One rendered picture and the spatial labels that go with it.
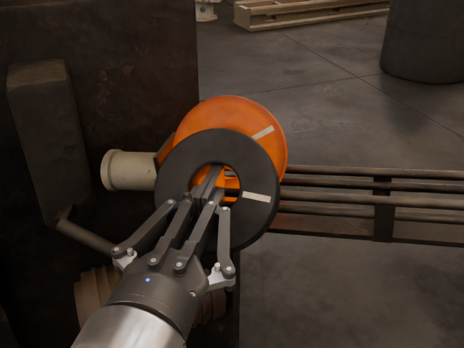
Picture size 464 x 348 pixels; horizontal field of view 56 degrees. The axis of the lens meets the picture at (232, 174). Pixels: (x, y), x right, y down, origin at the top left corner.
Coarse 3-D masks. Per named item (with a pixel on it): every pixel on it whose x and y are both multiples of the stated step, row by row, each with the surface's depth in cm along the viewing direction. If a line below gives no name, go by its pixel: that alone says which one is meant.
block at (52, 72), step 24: (24, 72) 57; (48, 72) 57; (24, 96) 55; (48, 96) 56; (72, 96) 58; (24, 120) 57; (48, 120) 58; (72, 120) 59; (24, 144) 59; (48, 144) 59; (72, 144) 61; (48, 168) 61; (72, 168) 63; (48, 192) 63; (72, 192) 64; (48, 216) 65; (72, 216) 67; (96, 216) 69
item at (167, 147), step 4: (172, 136) 59; (168, 140) 58; (172, 140) 59; (164, 144) 58; (168, 144) 58; (172, 144) 59; (160, 148) 57; (164, 148) 57; (168, 148) 58; (172, 148) 59; (160, 152) 56; (164, 152) 57; (168, 152) 58; (156, 156) 55; (160, 156) 56; (164, 156) 57; (156, 160) 55; (160, 160) 56; (156, 164) 55; (160, 164) 56; (156, 168) 56; (156, 172) 56
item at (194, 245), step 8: (208, 208) 48; (200, 216) 47; (208, 216) 47; (200, 224) 46; (208, 224) 46; (216, 224) 50; (192, 232) 45; (200, 232) 45; (208, 232) 46; (192, 240) 44; (200, 240) 44; (208, 240) 47; (184, 248) 42; (192, 248) 42; (200, 248) 44; (184, 256) 41; (192, 256) 42; (200, 256) 45; (176, 264) 40; (184, 264) 40; (176, 272) 40; (184, 272) 40
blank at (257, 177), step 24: (192, 144) 54; (216, 144) 53; (240, 144) 53; (168, 168) 54; (192, 168) 53; (240, 168) 52; (264, 168) 51; (168, 192) 53; (240, 192) 51; (264, 192) 50; (240, 216) 50; (264, 216) 50; (216, 240) 50; (240, 240) 50
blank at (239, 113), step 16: (224, 96) 57; (192, 112) 58; (208, 112) 57; (224, 112) 57; (240, 112) 56; (256, 112) 56; (192, 128) 58; (208, 128) 57; (240, 128) 56; (256, 128) 56; (272, 128) 55; (176, 144) 59; (272, 144) 55; (272, 160) 55; (224, 176) 60
